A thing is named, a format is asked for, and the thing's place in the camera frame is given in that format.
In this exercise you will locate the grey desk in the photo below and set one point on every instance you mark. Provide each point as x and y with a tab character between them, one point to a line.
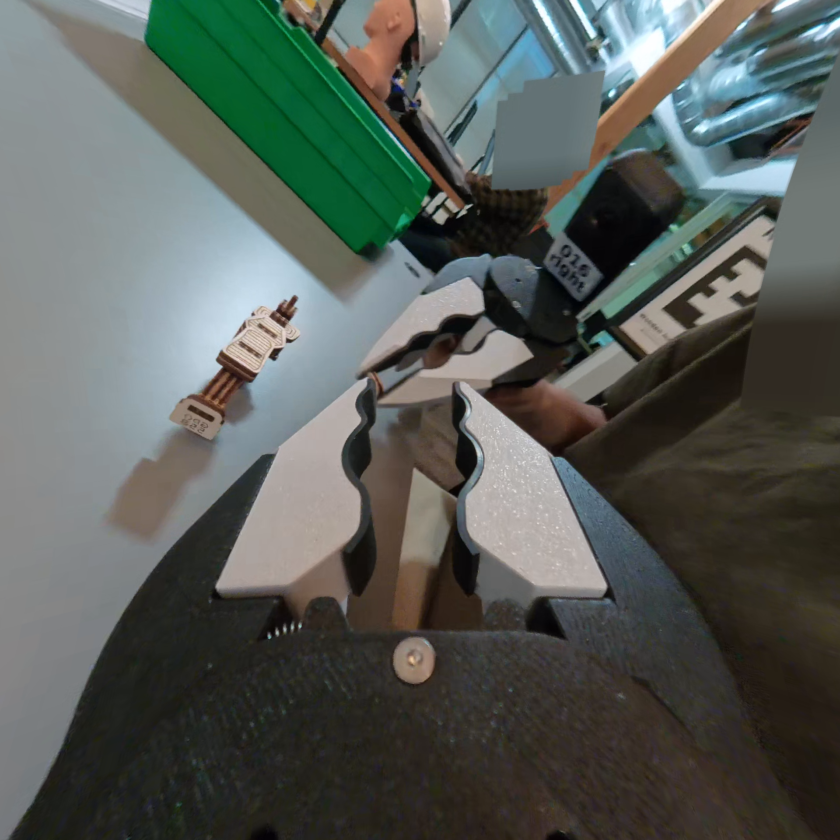
131	229

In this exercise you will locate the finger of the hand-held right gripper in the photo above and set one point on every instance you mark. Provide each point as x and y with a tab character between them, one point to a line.
433	308
472	364

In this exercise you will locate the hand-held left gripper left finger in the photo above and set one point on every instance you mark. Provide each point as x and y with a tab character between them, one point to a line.
295	518

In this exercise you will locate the green plastic bin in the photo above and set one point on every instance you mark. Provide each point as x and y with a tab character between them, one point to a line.
275	98

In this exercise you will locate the black framed marker sign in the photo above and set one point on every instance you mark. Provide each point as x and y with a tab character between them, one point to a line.
709	289

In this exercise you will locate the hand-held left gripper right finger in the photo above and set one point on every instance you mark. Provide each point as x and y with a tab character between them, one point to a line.
531	525

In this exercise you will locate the person's olive shirt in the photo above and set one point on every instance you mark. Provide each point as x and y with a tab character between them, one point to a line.
754	525

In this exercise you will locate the black bag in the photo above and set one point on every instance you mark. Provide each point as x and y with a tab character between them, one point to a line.
433	157

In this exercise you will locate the mannequin head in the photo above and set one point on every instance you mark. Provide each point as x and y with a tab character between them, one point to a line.
387	46

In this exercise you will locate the white hard hat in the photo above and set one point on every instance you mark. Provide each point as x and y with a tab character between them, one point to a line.
433	26

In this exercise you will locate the small wooden connector piece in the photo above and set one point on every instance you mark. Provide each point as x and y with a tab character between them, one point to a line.
375	382

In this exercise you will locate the wooden model figure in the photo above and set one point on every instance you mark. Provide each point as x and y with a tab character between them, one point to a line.
253	348

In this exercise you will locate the person's right hand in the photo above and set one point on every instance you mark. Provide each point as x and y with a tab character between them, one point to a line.
558	413

